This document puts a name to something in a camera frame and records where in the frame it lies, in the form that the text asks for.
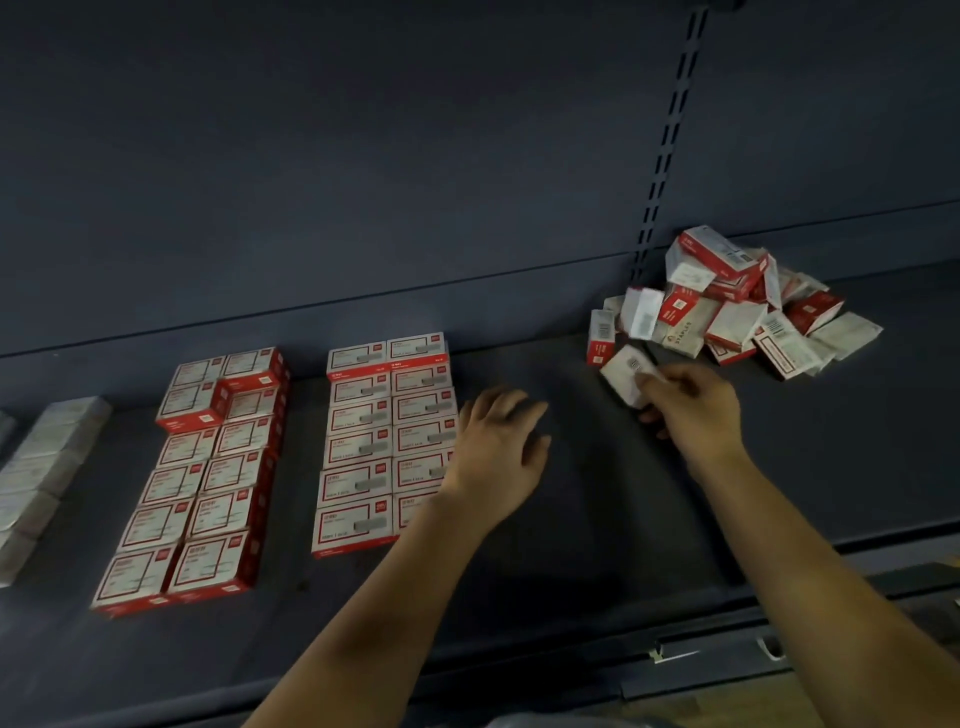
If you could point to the person's right hand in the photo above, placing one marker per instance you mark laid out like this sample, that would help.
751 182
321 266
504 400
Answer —
698 417

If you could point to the dark metal shelf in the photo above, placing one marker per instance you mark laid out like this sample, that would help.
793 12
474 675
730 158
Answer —
375 135

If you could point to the person's right forearm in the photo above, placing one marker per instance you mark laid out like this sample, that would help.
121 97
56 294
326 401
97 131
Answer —
825 600

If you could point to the person's grey clothing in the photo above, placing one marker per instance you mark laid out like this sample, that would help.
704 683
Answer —
555 722

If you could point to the person's left forearm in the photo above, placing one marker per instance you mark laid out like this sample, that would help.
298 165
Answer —
375 630

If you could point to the white paper card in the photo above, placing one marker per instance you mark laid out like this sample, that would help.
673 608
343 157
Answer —
675 653

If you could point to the pile of red white boxes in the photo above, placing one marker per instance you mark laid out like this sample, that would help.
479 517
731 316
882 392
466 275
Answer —
735 300

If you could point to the person's left hand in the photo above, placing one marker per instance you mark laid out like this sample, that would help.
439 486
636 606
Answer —
495 458

